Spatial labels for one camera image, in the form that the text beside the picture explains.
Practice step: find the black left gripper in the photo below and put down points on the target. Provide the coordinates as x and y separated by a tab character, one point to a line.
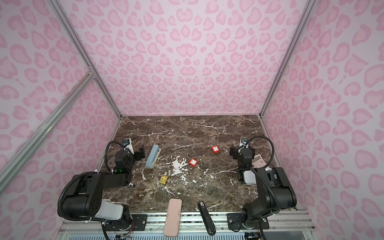
137	153

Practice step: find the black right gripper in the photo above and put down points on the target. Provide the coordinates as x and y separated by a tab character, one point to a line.
235	150

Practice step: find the brass padlock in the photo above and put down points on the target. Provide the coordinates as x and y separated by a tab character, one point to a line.
163	177

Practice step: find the red padlock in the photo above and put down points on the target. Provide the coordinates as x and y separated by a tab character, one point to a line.
216	150
193	161

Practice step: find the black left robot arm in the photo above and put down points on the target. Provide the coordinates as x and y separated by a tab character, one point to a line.
82	198

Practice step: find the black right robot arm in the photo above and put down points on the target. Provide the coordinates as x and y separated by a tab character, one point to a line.
275	192

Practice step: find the blue grey stapler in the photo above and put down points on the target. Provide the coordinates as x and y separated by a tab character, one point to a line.
153	156

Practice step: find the pink calculator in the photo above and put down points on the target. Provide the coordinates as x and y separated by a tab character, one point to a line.
258	161

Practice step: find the black stapler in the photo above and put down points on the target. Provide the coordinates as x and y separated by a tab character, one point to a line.
207	219

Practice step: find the pink rectangular case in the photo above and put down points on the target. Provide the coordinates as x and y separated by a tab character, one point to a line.
172	222

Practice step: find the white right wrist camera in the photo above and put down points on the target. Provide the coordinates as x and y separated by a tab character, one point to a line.
244	142

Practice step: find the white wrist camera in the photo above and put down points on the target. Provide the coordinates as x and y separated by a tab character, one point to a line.
127	143
244	142

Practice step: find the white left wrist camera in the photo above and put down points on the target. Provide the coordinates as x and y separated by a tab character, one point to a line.
127	143

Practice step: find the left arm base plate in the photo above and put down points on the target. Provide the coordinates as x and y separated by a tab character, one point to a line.
141	222

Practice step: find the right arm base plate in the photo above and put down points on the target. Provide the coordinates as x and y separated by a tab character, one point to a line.
236	223

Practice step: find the aluminium front rail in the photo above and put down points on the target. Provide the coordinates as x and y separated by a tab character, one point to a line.
286	225

